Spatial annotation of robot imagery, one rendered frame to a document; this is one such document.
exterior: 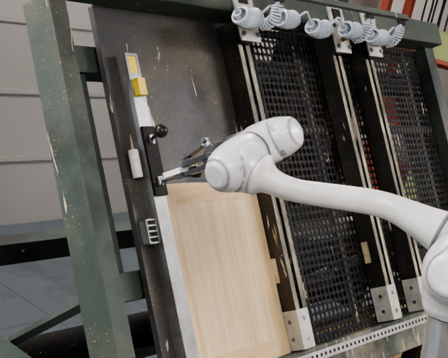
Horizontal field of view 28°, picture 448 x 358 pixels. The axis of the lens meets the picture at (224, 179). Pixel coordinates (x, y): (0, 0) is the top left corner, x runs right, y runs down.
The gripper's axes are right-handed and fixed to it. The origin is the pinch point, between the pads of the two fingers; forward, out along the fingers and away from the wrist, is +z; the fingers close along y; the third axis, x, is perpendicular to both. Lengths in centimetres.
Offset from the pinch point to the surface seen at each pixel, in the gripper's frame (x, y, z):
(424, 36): 180, -55, 6
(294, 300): 51, 41, 9
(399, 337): 111, 64, 11
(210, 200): 28.0, 6.4, 13.8
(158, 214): 2.2, 9.1, 11.5
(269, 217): 51, 14, 11
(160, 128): -2.1, -12.3, 0.2
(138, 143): 1.9, -11.8, 13.3
